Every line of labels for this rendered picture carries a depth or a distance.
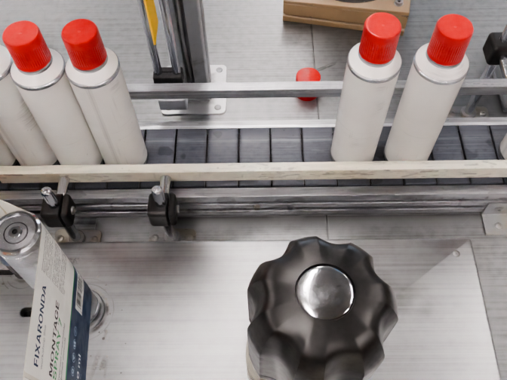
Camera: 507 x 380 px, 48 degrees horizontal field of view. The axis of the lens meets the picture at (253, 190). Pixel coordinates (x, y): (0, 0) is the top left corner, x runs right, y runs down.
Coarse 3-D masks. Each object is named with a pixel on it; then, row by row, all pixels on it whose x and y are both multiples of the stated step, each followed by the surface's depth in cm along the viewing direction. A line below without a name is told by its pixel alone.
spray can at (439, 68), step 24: (456, 24) 50; (432, 48) 52; (456, 48) 50; (432, 72) 53; (456, 72) 53; (408, 96) 57; (432, 96) 55; (408, 120) 59; (432, 120) 58; (408, 144) 62; (432, 144) 63
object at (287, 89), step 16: (400, 80) 63; (464, 80) 63; (480, 80) 63; (496, 80) 63; (144, 96) 64; (160, 96) 64; (176, 96) 64; (192, 96) 64; (208, 96) 64; (224, 96) 64; (240, 96) 64; (256, 96) 64; (272, 96) 64; (288, 96) 64; (304, 96) 64; (320, 96) 64; (336, 96) 64
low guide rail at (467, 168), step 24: (0, 168) 64; (24, 168) 64; (48, 168) 64; (72, 168) 63; (96, 168) 63; (120, 168) 63; (144, 168) 63; (168, 168) 63; (192, 168) 63; (216, 168) 63; (240, 168) 63; (264, 168) 63; (288, 168) 63; (312, 168) 63; (336, 168) 63; (360, 168) 63; (384, 168) 63; (408, 168) 63; (432, 168) 63; (456, 168) 63; (480, 168) 63; (504, 168) 63
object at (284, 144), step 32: (224, 128) 70; (256, 128) 70; (288, 128) 70; (320, 128) 70; (384, 128) 70; (448, 128) 70; (480, 128) 70; (160, 160) 68; (192, 160) 68; (224, 160) 68; (256, 160) 68; (288, 160) 68; (320, 160) 68; (384, 160) 68; (448, 160) 68
